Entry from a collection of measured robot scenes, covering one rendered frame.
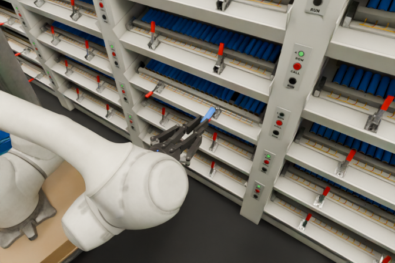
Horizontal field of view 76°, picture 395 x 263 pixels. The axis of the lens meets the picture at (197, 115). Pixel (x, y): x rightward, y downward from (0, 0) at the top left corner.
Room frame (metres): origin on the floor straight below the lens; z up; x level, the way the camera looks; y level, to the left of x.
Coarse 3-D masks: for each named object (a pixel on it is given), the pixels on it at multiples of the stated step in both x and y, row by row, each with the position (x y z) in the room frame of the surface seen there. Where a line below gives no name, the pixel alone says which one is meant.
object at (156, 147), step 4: (156, 144) 0.42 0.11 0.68; (160, 144) 0.42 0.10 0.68; (172, 144) 0.42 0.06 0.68; (152, 148) 0.39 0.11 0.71; (156, 148) 0.38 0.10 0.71; (160, 148) 0.41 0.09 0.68; (168, 148) 0.41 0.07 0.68; (160, 152) 0.37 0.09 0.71; (164, 152) 0.37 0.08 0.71; (168, 152) 0.39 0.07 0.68; (176, 152) 0.40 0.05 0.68; (172, 156) 0.38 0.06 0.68; (176, 156) 0.38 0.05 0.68
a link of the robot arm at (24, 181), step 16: (0, 160) 0.46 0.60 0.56; (16, 160) 0.48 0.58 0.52; (0, 176) 0.41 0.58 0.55; (16, 176) 0.43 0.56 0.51; (32, 176) 0.46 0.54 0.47; (0, 192) 0.38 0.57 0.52; (16, 192) 0.40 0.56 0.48; (32, 192) 0.43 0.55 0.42; (0, 208) 0.35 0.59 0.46; (16, 208) 0.37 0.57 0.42; (32, 208) 0.40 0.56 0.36; (0, 224) 0.34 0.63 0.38; (16, 224) 0.35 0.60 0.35
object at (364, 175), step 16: (304, 128) 0.55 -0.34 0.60; (320, 128) 0.55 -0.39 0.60; (304, 144) 0.52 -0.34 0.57; (320, 144) 0.51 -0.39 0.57; (336, 144) 0.49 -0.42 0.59; (352, 144) 0.50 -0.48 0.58; (368, 144) 0.48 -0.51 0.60; (304, 160) 0.47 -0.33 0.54; (320, 160) 0.47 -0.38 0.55; (336, 160) 0.46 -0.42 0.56; (352, 160) 0.45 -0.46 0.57; (368, 160) 0.44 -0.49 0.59; (384, 160) 0.43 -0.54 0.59; (336, 176) 0.41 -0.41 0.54; (352, 176) 0.41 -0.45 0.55; (368, 176) 0.41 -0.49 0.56; (384, 176) 0.40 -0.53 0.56; (368, 192) 0.36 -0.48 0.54; (384, 192) 0.36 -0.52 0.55
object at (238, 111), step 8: (144, 72) 0.89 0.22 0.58; (152, 72) 0.89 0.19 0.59; (160, 80) 0.85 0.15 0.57; (168, 80) 0.83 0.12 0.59; (176, 88) 0.80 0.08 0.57; (184, 88) 0.78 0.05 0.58; (200, 96) 0.73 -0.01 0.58; (208, 96) 0.73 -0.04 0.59; (216, 104) 0.70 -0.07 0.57; (224, 104) 0.68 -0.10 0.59; (232, 112) 0.66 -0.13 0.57; (240, 112) 0.65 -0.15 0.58; (248, 112) 0.64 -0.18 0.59; (240, 120) 0.63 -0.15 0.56; (256, 120) 0.61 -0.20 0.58
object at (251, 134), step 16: (144, 64) 0.95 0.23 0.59; (128, 80) 0.89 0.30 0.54; (144, 80) 0.88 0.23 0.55; (160, 96) 0.79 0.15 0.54; (176, 96) 0.77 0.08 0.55; (192, 112) 0.71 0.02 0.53; (224, 112) 0.67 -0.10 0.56; (224, 128) 0.63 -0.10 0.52; (240, 128) 0.61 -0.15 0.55; (256, 128) 0.60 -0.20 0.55; (256, 144) 0.57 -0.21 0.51
